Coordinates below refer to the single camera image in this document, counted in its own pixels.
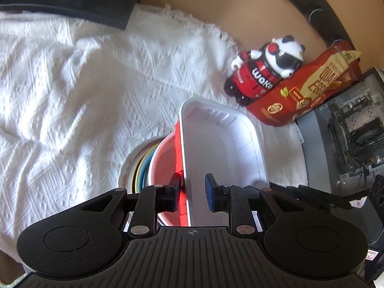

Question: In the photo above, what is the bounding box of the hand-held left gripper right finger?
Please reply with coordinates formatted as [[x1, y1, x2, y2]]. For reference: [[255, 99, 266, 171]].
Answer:
[[204, 172, 312, 240]]

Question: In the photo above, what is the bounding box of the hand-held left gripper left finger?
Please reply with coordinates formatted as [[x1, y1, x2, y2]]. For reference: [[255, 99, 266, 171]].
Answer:
[[76, 172, 182, 240]]

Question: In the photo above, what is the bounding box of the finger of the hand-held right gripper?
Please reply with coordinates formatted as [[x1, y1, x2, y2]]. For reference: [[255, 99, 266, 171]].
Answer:
[[269, 181, 353, 214]]

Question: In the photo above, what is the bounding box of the white deep bowl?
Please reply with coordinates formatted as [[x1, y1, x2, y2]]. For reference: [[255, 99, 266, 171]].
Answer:
[[148, 133, 192, 227]]

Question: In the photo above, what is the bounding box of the blue bowl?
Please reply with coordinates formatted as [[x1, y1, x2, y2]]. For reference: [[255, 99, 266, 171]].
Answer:
[[140, 152, 154, 187]]

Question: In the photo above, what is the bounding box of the cream bowl with gold rim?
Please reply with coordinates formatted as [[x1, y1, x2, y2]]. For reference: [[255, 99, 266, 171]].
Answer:
[[133, 148, 151, 193]]

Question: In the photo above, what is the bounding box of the red and white rectangular tray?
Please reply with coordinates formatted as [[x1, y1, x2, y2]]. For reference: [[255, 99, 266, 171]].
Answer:
[[174, 97, 270, 227]]

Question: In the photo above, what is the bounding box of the white floral bowl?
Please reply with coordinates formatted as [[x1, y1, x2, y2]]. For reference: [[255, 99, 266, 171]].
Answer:
[[118, 139, 159, 193]]

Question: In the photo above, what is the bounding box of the white computer case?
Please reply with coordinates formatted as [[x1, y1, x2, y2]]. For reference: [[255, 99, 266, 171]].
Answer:
[[295, 66, 384, 193]]

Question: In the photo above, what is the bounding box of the red snack bag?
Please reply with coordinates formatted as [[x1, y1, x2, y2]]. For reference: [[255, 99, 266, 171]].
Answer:
[[246, 40, 362, 126]]

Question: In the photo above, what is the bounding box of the panda figurine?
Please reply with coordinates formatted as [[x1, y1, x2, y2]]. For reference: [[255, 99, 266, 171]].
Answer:
[[224, 35, 306, 107]]

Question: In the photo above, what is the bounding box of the white textured cloth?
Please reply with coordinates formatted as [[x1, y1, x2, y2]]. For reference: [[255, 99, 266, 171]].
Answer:
[[0, 3, 309, 255]]

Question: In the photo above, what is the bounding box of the black monitor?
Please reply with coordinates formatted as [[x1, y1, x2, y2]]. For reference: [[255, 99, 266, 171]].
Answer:
[[0, 0, 142, 30]]

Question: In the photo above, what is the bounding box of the black wall strip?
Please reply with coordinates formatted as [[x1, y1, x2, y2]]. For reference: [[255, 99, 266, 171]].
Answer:
[[264, 0, 362, 53]]

